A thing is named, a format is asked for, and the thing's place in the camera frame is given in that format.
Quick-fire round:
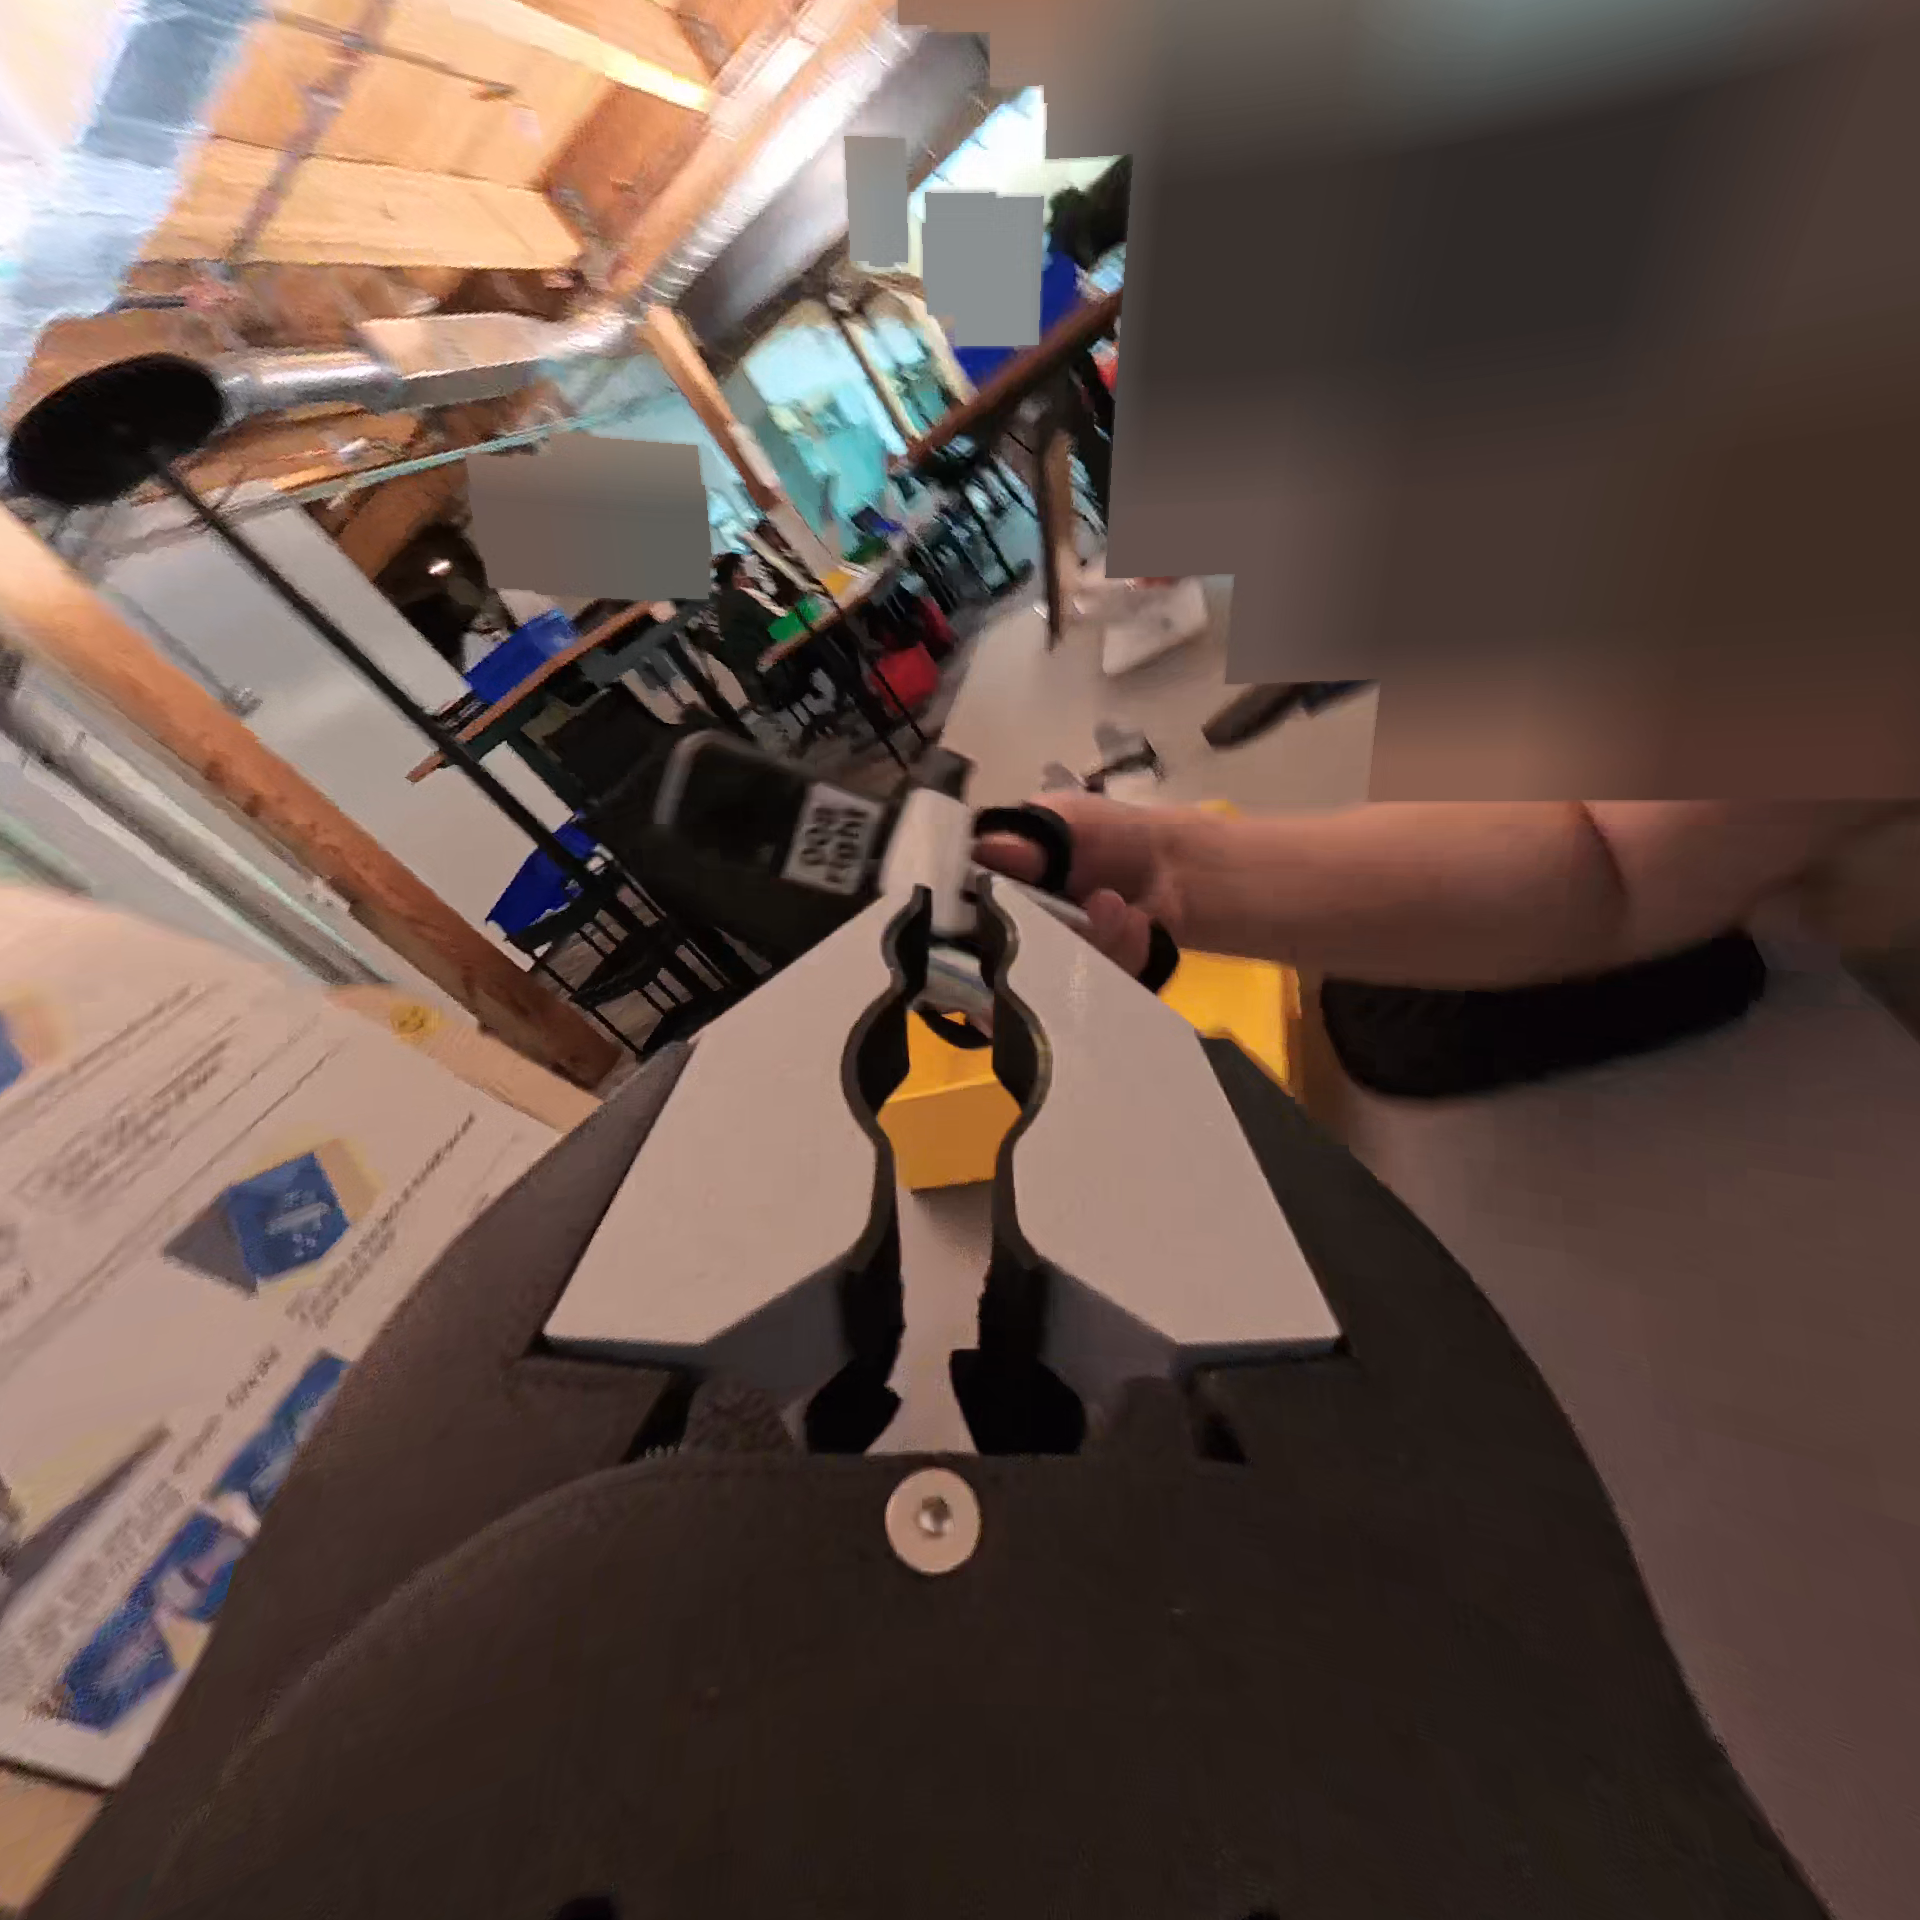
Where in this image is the foil-wrapped air duct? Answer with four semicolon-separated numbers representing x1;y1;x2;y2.
224;299;633;414

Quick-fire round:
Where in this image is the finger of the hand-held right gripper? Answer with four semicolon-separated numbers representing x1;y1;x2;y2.
882;787;979;941

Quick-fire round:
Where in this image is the black flat device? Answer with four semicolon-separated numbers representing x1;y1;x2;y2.
1199;681;1377;752

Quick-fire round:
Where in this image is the person's right forearm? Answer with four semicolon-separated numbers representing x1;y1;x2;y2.
1191;799;1870;994

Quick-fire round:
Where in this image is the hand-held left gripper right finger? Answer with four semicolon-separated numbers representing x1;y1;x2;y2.
949;878;1344;1454

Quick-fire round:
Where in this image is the wooden desk with black legs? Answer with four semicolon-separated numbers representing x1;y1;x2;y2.
896;285;1127;647
405;598;706;783

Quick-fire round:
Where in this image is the black quilted pad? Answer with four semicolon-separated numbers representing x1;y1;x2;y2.
1317;929;1770;1098

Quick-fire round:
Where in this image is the steel hex bolt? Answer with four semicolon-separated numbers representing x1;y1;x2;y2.
918;941;999;1047

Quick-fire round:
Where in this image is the grey wavy plastic part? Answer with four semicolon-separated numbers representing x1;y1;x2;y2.
1040;721;1167;798

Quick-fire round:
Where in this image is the printed instruction sheet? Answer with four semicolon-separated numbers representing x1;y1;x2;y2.
0;885;563;1786

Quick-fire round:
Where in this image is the person's right hand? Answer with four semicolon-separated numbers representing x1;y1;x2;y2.
976;799;1203;984

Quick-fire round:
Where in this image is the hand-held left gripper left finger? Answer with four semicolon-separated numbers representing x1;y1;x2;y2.
543;885;931;1454

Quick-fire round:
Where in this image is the black round-top pole stand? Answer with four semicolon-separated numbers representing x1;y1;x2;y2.
7;352;751;975

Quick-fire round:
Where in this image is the blue plastic bin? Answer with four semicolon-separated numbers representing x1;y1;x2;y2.
487;815;605;939
462;608;585;705

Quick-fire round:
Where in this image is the yellow plastic bin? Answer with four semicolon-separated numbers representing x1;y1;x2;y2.
878;950;1305;1190

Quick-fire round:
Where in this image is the wooden support column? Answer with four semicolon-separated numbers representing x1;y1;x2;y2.
0;510;629;1095

